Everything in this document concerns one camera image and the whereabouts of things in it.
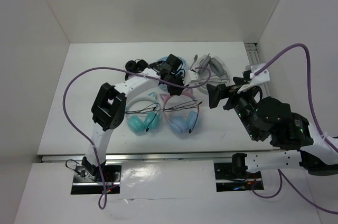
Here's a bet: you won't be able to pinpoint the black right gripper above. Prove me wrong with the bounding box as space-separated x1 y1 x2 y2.
203 76 257 140

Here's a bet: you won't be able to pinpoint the black headphone audio cable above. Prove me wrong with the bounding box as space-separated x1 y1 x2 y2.
162 99 205 134

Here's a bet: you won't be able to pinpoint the pink blue cat-ear headphones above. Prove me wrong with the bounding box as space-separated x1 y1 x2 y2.
159 89 203 134

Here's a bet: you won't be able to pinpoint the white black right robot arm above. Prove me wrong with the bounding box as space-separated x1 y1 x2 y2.
206 82 337 178

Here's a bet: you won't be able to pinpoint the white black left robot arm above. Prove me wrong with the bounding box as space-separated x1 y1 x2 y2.
82 54 183 181

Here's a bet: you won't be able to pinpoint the small black on-ear headphones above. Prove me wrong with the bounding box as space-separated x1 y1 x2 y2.
125 59 148 73

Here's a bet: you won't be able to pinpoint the teal white cat-ear headphones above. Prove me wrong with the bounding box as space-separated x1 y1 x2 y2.
125 92 161 135

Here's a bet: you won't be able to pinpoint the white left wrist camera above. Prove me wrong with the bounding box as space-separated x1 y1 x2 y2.
183 70 199 86

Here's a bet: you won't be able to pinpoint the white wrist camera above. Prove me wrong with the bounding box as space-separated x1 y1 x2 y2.
237 63 270 94
183 70 199 86

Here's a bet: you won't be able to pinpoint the grey white wired headset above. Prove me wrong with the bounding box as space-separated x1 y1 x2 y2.
190 54 231 86

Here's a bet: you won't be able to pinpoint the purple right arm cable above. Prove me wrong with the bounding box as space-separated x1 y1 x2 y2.
250 43 338 214

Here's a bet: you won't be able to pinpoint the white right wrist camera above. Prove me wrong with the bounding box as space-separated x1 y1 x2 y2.
237 63 270 94

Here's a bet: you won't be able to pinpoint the aluminium rail right side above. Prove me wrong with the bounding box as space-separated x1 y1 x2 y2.
244 43 270 97

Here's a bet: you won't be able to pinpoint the aluminium rail front edge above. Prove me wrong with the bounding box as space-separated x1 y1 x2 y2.
41 150 278 162

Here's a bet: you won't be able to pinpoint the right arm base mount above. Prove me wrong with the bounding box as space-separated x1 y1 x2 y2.
214 163 264 192

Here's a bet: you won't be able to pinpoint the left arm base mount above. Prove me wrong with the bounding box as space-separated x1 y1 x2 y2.
65 159 122 195

